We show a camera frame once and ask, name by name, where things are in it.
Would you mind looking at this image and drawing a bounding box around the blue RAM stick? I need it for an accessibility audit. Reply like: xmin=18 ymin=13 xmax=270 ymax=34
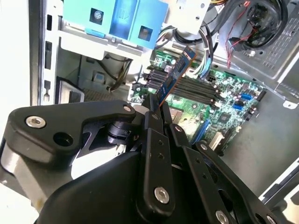
xmin=155 ymin=45 xmax=197 ymax=105

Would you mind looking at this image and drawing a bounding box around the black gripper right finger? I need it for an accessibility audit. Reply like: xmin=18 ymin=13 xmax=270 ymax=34
xmin=161 ymin=101 xmax=281 ymax=224

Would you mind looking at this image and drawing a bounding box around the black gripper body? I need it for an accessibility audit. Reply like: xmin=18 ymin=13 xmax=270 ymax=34
xmin=37 ymin=149 xmax=211 ymax=224

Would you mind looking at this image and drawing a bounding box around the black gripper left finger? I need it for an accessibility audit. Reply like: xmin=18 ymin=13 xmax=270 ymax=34
xmin=4 ymin=93 xmax=176 ymax=211

